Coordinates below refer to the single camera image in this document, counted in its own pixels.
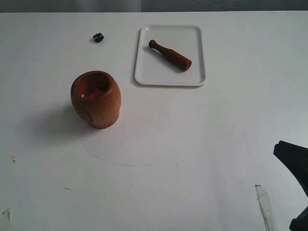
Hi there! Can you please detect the small black clip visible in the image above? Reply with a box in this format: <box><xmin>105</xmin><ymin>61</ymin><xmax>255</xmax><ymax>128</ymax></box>
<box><xmin>92</xmin><ymin>33</ymin><xmax>104</xmax><ymax>43</ymax></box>

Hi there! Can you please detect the brown wooden mortar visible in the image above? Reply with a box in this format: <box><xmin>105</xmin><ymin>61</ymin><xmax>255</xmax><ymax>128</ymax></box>
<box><xmin>70</xmin><ymin>70</ymin><xmax>121</xmax><ymax>129</ymax></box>

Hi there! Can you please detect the wooden pestle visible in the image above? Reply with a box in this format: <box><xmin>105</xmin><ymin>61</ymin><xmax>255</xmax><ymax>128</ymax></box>
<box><xmin>148</xmin><ymin>39</ymin><xmax>192</xmax><ymax>72</ymax></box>

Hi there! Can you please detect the white plastic tray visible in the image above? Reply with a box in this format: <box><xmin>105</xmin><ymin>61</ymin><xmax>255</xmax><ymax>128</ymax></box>
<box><xmin>134</xmin><ymin>24</ymin><xmax>206</xmax><ymax>87</ymax></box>

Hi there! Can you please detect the clear tape piece left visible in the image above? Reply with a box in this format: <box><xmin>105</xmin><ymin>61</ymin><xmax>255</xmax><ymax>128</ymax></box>
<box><xmin>0</xmin><ymin>208</ymin><xmax>11</xmax><ymax>231</ymax></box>

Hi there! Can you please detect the clear tape strip right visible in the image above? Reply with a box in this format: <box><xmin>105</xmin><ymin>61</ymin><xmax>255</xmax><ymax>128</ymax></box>
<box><xmin>255</xmin><ymin>185</ymin><xmax>276</xmax><ymax>231</ymax></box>

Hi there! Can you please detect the dark red oval object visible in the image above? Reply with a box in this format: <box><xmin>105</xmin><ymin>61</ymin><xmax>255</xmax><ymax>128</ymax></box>
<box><xmin>81</xmin><ymin>90</ymin><xmax>105</xmax><ymax>99</ymax></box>

